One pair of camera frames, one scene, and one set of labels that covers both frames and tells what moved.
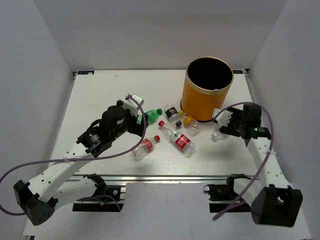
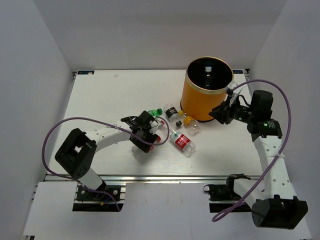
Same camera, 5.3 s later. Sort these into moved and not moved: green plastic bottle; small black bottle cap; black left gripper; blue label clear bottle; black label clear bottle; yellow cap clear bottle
Moved: blue label clear bottle; black left gripper
Not moved: black label clear bottle; green plastic bottle; small black bottle cap; yellow cap clear bottle
